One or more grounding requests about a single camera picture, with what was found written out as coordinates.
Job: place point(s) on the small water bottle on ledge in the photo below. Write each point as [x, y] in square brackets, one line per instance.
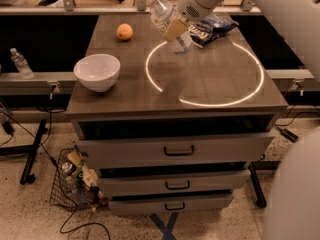
[21, 64]

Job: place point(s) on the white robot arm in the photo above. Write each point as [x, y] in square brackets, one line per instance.
[293, 209]

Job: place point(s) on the black stand leg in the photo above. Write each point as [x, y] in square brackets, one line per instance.
[31, 150]
[260, 165]

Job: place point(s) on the black power adapter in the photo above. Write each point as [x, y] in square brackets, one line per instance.
[289, 135]

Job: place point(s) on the blue chip bag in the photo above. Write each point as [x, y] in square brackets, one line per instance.
[210, 28]

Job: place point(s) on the grey drawer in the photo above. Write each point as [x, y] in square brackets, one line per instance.
[171, 204]
[173, 183]
[148, 152]

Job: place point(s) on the orange fruit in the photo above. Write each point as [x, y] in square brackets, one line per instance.
[124, 32]

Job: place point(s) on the bottom grey drawer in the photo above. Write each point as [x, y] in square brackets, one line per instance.
[171, 204]

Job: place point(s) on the middle grey drawer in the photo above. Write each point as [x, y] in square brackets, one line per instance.
[173, 183]

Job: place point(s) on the top grey drawer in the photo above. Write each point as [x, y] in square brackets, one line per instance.
[148, 152]

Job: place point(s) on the black wire basket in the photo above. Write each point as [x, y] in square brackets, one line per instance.
[69, 191]

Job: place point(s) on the black stand leg left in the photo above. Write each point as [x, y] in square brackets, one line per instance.
[31, 150]

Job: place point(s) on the white bowl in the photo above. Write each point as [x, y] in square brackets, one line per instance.
[97, 72]

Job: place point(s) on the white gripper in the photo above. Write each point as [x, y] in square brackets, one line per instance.
[190, 3]

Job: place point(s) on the grey drawer cabinet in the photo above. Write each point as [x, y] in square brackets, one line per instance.
[221, 89]

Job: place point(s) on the black stand leg right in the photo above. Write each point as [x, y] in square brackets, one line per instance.
[260, 165]

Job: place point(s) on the clear plastic water bottle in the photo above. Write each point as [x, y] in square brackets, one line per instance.
[162, 13]

